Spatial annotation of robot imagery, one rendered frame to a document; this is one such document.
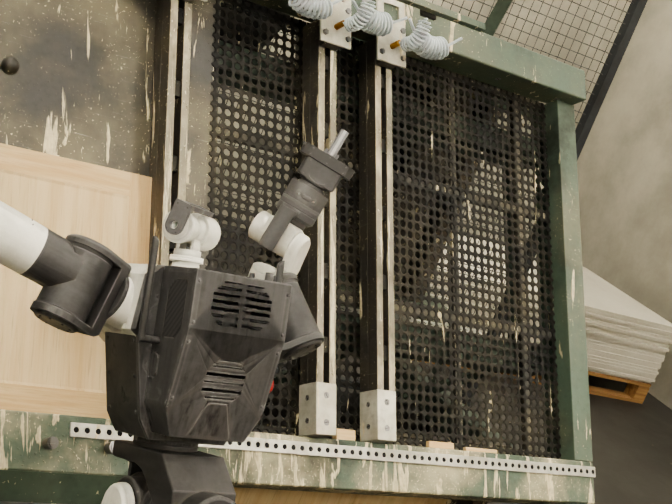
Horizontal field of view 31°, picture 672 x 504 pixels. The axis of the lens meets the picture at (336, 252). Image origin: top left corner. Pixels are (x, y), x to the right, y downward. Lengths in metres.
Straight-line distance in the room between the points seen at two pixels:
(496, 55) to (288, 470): 1.41
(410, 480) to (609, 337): 4.76
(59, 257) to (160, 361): 0.24
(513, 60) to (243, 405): 1.81
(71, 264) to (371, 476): 1.21
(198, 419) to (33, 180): 0.82
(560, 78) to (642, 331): 4.31
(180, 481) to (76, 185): 0.88
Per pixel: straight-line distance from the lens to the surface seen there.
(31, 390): 2.62
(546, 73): 3.76
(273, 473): 2.87
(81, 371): 2.68
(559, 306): 3.68
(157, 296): 2.14
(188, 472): 2.14
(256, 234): 2.54
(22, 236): 2.07
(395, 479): 3.10
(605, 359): 7.87
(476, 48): 3.57
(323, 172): 2.53
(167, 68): 2.90
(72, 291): 2.10
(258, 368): 2.14
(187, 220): 2.22
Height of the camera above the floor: 1.99
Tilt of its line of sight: 13 degrees down
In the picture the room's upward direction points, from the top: 22 degrees clockwise
